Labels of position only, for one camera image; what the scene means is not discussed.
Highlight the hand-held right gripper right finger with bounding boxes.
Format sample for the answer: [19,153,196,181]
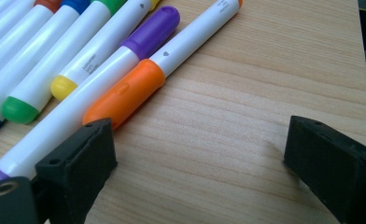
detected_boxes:
[283,115,366,224]

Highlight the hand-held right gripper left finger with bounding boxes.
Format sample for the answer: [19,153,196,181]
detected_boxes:
[35,117,119,224]

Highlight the orange capped white marker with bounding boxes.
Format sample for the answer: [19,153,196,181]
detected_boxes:
[81,0,245,130]

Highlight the light green capped white marker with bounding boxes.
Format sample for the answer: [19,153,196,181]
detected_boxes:
[1,0,128,125]

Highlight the dark blue capped white marker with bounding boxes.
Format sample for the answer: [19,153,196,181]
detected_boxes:
[0,0,92,135]

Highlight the yellow capped white marker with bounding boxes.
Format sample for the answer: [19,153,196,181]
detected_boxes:
[49,0,162,102]

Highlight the brown capped white marker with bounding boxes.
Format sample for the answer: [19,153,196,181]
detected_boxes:
[0,0,63,87]

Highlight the purple capped white marker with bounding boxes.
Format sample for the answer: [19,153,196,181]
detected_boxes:
[0,5,181,189]

